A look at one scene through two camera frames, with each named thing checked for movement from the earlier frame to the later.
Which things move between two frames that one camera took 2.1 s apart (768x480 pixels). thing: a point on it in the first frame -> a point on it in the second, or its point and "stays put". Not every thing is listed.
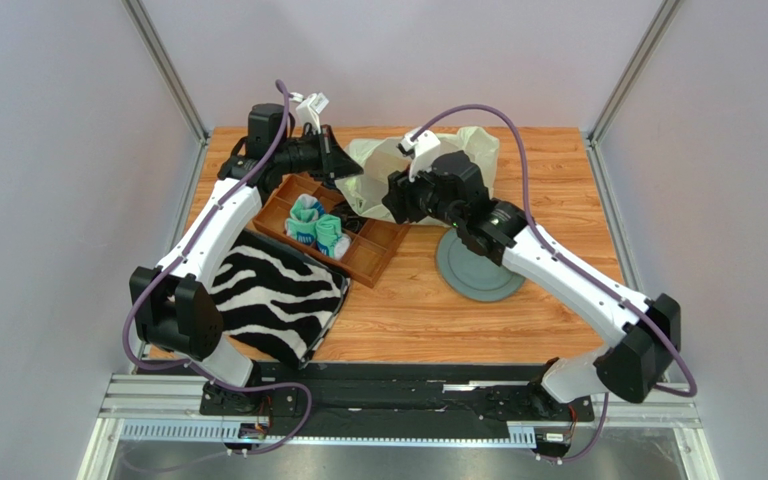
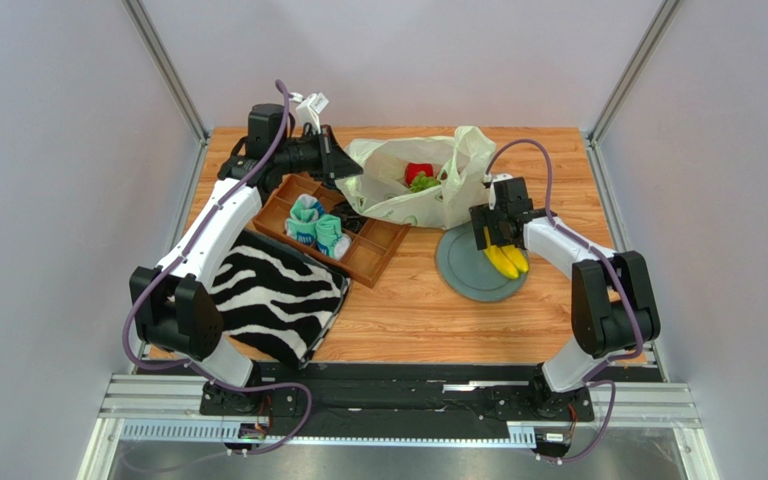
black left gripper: x=333 y=163 stays put
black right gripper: x=396 y=197 -> x=490 y=219
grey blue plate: x=474 y=276 stays put
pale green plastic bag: x=377 y=158 stays put
